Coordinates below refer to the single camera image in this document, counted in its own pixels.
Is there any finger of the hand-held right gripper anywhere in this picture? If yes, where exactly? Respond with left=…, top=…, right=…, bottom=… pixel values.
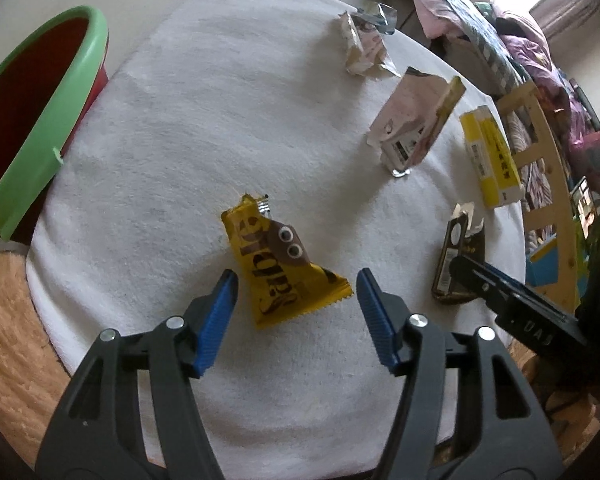
left=482, top=260, right=576, bottom=323
left=450, top=254, right=517, bottom=317

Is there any wooden rail frame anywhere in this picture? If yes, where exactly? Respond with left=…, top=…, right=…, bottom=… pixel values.
left=495, top=80, right=593, bottom=311

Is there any blue plastic box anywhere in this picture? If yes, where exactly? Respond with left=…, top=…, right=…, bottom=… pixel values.
left=527, top=245, right=563, bottom=286

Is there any pink white snack pouch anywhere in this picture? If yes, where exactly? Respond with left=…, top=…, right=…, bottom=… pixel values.
left=366, top=66, right=467, bottom=178

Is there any orange fluffy carpet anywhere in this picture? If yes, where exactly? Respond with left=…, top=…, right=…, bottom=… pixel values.
left=0, top=245, right=600, bottom=478

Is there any yellow white carton box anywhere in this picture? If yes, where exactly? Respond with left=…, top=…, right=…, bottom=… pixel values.
left=459, top=105, right=525, bottom=210

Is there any yellow candy packet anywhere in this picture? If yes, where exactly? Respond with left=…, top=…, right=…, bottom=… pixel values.
left=221, top=192, right=355, bottom=331

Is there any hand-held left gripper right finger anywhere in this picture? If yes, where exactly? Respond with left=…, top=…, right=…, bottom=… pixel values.
left=356, top=267, right=566, bottom=480

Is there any silver blue torn wrapper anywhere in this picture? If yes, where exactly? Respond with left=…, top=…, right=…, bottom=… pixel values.
left=357, top=2, right=398, bottom=36

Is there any pile of clothes and bedding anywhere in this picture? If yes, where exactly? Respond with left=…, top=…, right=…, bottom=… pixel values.
left=490, top=0, right=600, bottom=201

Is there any red bucket with green rim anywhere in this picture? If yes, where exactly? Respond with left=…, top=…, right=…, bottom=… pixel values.
left=0, top=6, right=111, bottom=246

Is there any white orange crumpled pouch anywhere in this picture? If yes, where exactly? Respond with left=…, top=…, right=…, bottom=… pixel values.
left=337, top=11, right=402, bottom=78

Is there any pink blanket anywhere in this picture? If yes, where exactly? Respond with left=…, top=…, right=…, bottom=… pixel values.
left=395, top=0, right=461, bottom=41

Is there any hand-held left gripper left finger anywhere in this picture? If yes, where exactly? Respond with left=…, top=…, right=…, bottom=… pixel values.
left=35, top=269, right=239, bottom=480

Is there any dark brown snack wrapper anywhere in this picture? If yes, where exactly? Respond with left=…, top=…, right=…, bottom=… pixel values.
left=431, top=203, right=487, bottom=307

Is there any white towel mat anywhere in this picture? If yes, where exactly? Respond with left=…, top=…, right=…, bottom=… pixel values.
left=26, top=0, right=526, bottom=468

